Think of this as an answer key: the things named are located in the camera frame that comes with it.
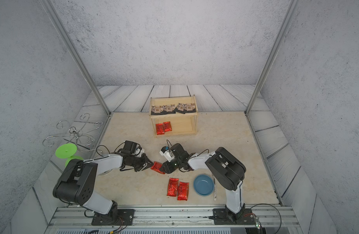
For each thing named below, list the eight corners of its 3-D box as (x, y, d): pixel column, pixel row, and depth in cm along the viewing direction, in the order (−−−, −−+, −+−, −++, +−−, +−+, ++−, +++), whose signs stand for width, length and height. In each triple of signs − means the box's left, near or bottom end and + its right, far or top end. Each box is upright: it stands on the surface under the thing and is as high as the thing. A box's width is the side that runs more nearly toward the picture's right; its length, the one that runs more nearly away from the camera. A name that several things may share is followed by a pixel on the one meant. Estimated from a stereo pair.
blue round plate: (193, 196, 81) (194, 194, 79) (193, 175, 88) (193, 174, 87) (214, 196, 81) (215, 194, 79) (212, 175, 88) (212, 174, 86)
